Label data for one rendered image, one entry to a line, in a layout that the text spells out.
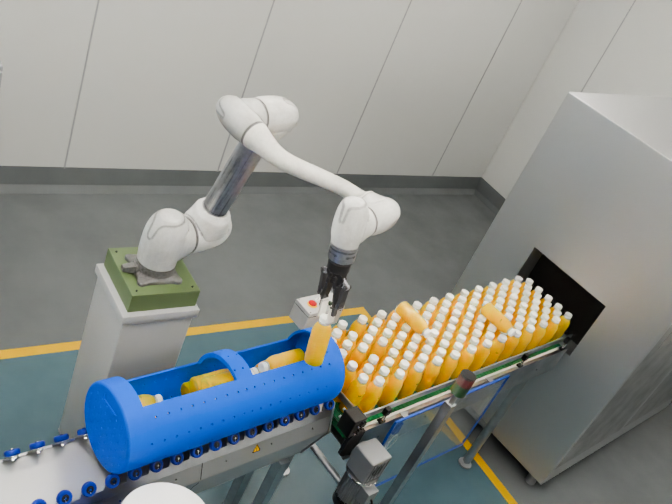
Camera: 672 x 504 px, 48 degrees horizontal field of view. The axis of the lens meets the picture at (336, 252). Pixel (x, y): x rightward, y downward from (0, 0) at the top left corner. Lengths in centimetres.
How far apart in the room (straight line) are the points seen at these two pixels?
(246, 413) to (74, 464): 55
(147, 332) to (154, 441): 79
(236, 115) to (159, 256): 67
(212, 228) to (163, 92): 240
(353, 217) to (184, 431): 83
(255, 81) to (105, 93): 107
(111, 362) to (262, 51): 292
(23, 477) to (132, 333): 78
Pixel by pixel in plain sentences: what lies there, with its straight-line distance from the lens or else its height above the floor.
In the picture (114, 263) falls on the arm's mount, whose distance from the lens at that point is 302.
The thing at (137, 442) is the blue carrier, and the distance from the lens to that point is 230.
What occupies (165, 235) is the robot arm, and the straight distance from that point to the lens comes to 283.
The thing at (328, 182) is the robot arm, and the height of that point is 182.
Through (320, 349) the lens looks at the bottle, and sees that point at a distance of 253.
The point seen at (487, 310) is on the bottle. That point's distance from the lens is 360.
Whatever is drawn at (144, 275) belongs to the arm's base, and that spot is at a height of 111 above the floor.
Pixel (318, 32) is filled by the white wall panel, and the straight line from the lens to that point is 555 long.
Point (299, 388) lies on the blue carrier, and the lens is 263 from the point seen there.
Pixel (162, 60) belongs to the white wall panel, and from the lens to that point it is 510.
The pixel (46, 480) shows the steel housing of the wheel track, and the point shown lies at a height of 93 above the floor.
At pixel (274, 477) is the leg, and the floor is 55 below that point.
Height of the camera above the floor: 290
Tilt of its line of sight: 31 degrees down
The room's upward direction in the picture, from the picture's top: 25 degrees clockwise
